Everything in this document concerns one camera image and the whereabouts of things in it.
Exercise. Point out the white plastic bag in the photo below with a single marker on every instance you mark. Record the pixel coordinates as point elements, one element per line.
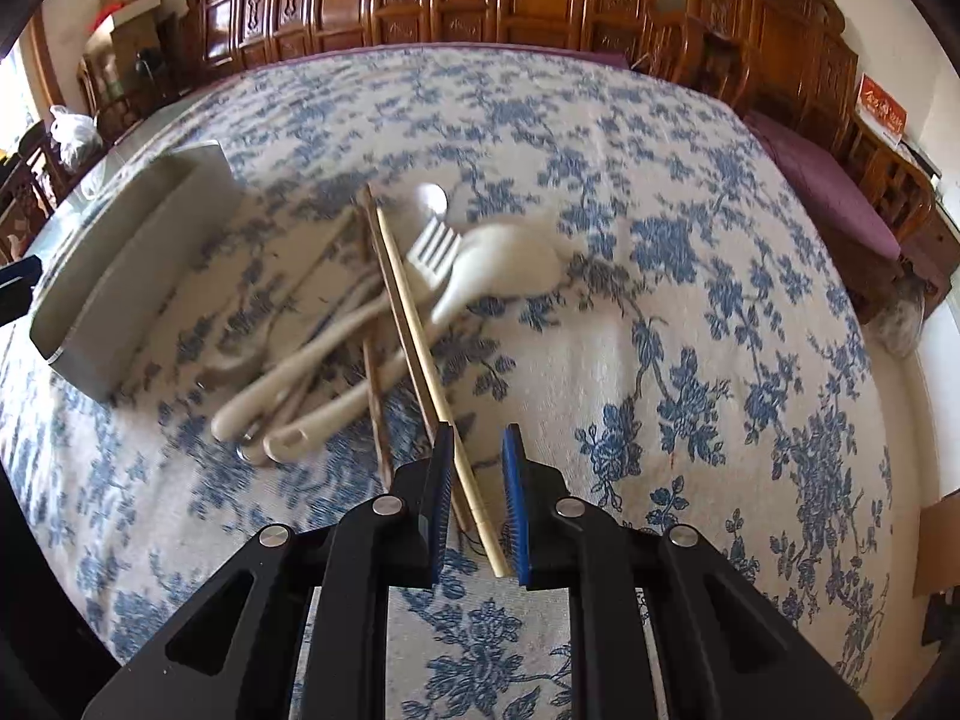
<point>75,139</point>

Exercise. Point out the dark mottled wooden chopstick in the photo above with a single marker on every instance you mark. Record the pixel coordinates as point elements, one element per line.
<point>379,427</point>

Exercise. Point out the blue floral tablecloth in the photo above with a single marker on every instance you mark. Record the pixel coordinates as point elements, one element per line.
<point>675,277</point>

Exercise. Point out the red sign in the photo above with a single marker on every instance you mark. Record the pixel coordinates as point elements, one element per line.
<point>881,112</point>

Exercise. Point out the beige plastic fork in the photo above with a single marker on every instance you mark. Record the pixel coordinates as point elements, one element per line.
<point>300,375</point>

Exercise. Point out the wooden framed window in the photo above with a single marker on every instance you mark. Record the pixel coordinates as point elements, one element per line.
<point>15,82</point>

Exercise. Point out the brown wooden chopstick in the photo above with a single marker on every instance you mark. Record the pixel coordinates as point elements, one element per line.
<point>386,277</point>

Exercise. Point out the grey metal box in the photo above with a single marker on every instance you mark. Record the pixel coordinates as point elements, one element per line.
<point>135,277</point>

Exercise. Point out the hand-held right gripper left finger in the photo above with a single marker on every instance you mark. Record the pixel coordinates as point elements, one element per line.
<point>442,499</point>

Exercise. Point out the light bamboo chopstick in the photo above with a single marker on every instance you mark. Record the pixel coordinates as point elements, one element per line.
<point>420,345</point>

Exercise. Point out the silver metal fork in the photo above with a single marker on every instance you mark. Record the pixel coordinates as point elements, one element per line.
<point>431,251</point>

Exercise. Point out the silver metal spoon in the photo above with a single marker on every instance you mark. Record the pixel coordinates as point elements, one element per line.
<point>431,200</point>

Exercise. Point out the carved wooden armchair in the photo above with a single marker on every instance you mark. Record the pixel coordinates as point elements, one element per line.
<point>697,60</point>

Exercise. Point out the purple seat cushion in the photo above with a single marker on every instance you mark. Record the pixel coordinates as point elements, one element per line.
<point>607,58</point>
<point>825,187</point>

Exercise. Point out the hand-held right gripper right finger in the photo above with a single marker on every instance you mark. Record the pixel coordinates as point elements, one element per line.
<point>514,502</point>

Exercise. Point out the wooden chair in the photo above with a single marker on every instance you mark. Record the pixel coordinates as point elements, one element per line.
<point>30,195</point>

